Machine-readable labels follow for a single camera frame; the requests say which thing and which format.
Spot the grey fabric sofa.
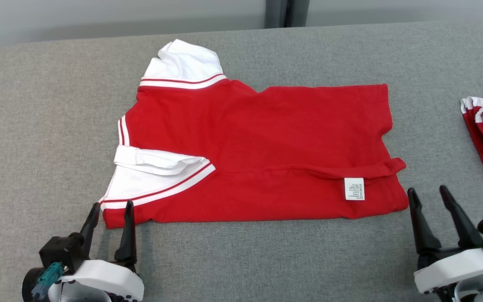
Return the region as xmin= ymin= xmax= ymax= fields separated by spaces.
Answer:
xmin=0 ymin=21 xmax=483 ymax=302

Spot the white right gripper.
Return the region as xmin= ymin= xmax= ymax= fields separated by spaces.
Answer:
xmin=408 ymin=185 xmax=483 ymax=294

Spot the dark grey metal post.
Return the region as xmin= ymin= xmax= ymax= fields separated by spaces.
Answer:
xmin=265 ymin=0 xmax=310 ymax=29

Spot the red t-shirt with white sleeves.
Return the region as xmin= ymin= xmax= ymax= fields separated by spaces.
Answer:
xmin=99 ymin=39 xmax=410 ymax=229

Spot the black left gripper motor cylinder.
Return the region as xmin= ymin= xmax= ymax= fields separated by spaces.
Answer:
xmin=21 ymin=266 xmax=51 ymax=302

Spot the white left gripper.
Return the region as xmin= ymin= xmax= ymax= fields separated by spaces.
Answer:
xmin=59 ymin=200 xmax=145 ymax=302

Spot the teal left camera connector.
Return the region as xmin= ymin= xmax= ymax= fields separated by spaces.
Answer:
xmin=32 ymin=262 xmax=65 ymax=300

